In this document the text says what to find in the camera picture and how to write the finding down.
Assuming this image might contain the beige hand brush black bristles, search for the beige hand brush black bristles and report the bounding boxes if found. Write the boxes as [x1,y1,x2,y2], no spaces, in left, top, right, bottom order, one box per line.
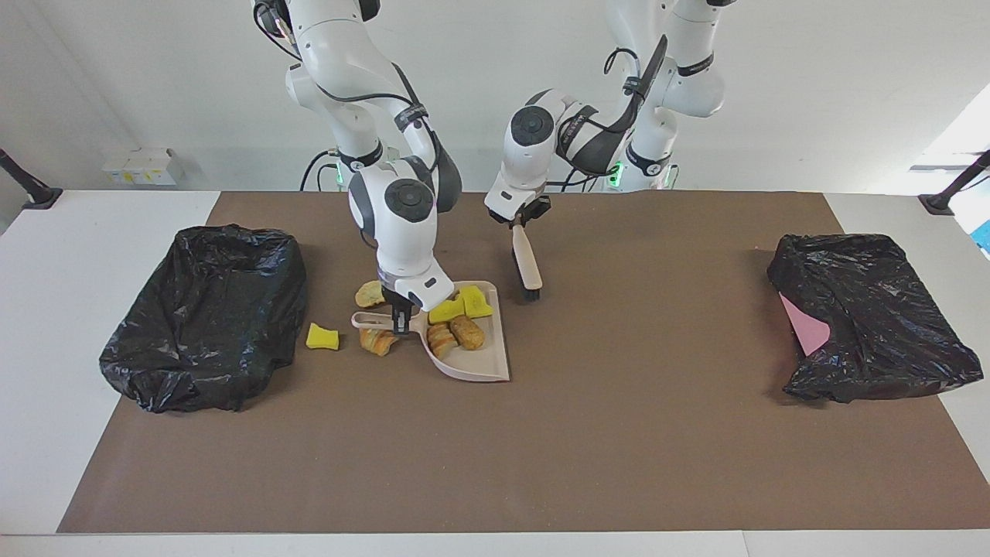
[511,224,542,301]

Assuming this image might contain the brown bread-like trash piece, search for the brown bread-like trash piece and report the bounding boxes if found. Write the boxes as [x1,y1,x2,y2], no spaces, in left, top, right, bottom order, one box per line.
[450,314,486,351]

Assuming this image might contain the yellow notched sponge piece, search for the yellow notched sponge piece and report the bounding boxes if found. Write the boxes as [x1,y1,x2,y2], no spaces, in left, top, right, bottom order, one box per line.
[458,285,494,320]

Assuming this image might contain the beige plastic dustpan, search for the beige plastic dustpan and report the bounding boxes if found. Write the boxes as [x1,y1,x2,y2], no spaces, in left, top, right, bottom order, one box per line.
[351,280,511,383]

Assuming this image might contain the black trash bag bin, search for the black trash bag bin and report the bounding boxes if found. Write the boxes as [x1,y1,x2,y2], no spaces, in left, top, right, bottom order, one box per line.
[99,224,309,413]

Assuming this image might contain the pink bin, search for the pink bin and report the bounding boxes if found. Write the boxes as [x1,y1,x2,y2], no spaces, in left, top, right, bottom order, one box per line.
[778,292,831,357]

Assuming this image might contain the black trash bag over pink bin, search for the black trash bag over pink bin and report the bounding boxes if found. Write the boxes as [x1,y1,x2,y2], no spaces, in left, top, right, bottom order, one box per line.
[767,234,985,405]

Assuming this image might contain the brown table mat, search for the brown table mat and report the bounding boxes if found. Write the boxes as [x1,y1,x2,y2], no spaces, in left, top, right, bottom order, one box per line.
[58,191,990,535]

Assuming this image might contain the black left base cable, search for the black left base cable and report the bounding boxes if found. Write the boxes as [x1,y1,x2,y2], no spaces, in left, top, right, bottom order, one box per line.
[558,166,620,193]

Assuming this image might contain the black base cable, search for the black base cable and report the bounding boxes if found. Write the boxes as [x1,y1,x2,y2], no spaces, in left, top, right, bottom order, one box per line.
[558,166,620,193]
[300,149,341,192]

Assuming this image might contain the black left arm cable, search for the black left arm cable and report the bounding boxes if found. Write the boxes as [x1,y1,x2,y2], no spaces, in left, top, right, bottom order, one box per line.
[541,46,666,190]

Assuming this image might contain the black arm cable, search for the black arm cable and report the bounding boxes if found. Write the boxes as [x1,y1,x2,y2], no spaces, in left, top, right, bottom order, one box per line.
[251,0,434,167]
[541,46,666,190]

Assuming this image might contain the black right base cable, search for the black right base cable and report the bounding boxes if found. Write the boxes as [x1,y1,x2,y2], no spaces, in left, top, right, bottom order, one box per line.
[300,149,341,192]

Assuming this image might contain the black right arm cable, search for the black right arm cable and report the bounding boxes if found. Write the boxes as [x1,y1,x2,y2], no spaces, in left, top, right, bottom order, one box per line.
[251,0,434,167]

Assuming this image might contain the large white wall box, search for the large white wall box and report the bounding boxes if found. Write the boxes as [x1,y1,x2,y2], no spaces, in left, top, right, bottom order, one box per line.
[126,149,185,186]

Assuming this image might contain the black camera stand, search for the black camera stand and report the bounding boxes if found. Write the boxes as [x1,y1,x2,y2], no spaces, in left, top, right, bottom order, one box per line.
[0,149,63,210]
[919,151,990,216]

